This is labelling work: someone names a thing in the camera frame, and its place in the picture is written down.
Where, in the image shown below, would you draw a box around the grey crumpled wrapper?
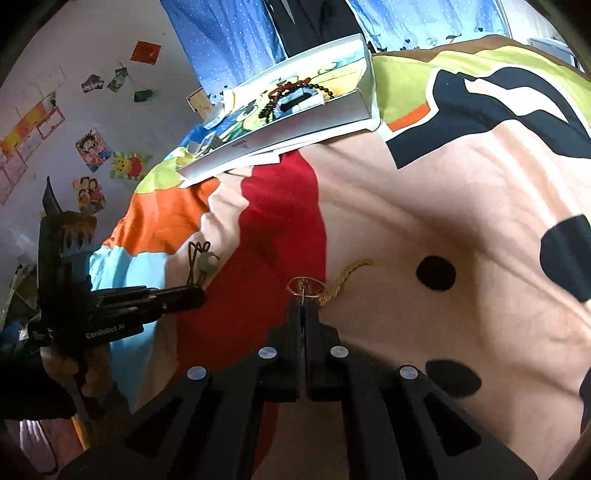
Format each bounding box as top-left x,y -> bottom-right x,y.
185,134 -> 218,160

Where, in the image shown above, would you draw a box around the colourful printed blanket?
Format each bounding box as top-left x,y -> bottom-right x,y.
88,34 -> 591,480

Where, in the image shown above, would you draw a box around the white smart watch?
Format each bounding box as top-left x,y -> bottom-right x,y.
272,88 -> 327,114

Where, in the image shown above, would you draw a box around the person's left hand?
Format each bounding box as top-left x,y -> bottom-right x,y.
41,345 -> 115,400

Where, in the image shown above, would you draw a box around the hanging dark clothes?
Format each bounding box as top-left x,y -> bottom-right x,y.
265,0 -> 366,59

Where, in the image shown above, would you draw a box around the dark beaded necklace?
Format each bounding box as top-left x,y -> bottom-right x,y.
256,76 -> 336,123

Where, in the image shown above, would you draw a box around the cartoon character poster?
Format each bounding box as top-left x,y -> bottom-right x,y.
75,128 -> 112,173

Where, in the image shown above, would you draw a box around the yellow bear poster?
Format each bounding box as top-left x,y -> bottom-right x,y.
110,151 -> 153,182

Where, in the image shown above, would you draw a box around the gold chain with rings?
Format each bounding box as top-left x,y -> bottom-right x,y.
285,259 -> 375,306

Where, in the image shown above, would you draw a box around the group of wall certificates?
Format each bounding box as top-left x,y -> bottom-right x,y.
0,65 -> 65,206

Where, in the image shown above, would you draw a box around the cartoon picture sheet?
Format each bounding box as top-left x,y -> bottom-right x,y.
203,44 -> 370,149

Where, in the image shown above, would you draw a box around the cord bracelet with bead charm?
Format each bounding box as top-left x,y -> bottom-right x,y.
186,240 -> 221,288

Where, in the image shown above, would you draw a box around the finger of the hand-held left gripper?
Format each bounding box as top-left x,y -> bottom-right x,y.
99,300 -> 206,324
95,285 -> 206,306

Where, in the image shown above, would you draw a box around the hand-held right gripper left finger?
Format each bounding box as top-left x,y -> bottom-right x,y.
58,301 -> 304,480

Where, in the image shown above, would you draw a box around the white paper sheets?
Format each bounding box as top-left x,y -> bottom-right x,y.
181,147 -> 285,188

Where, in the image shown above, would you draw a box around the white storage box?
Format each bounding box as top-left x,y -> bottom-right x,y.
527,37 -> 580,68

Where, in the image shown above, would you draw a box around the wooden cabinet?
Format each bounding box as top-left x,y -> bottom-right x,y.
186,85 -> 213,116

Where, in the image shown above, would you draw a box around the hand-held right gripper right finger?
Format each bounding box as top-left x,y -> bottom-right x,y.
305,303 -> 539,480

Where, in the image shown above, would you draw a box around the cartoon family poster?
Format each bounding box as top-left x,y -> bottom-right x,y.
71,176 -> 107,214

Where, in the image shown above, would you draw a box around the red square paper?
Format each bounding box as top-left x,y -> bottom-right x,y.
130,41 -> 162,66

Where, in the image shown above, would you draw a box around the white shallow box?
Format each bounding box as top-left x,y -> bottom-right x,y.
178,33 -> 382,184

